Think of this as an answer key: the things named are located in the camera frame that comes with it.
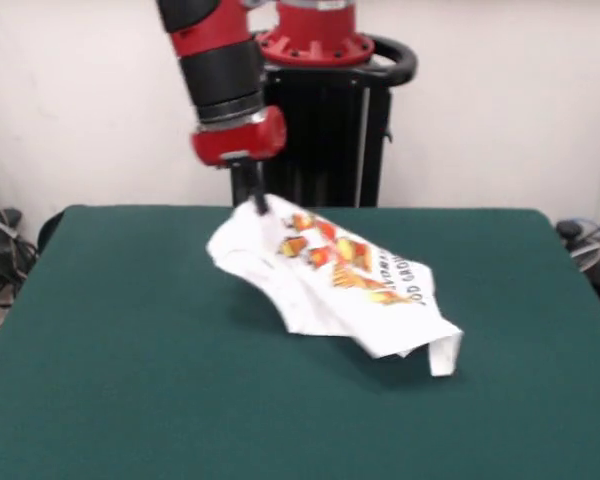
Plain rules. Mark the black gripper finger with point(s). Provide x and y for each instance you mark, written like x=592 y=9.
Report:
x=257 y=187
x=241 y=175

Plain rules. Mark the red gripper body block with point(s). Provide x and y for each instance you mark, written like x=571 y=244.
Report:
x=240 y=142

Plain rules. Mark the white printed T-shirt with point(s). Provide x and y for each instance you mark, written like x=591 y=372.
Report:
x=330 y=280

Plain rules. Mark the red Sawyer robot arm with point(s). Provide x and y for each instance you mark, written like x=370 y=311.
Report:
x=220 y=65

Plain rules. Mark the black rounded chair part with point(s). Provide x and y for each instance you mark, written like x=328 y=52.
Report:
x=50 y=230

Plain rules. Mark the dark green table cloth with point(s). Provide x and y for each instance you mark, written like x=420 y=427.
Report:
x=130 y=400

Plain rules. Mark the grey swivel chair base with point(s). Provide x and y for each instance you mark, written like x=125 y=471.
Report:
x=587 y=257

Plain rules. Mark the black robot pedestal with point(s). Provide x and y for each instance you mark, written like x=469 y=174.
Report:
x=330 y=140

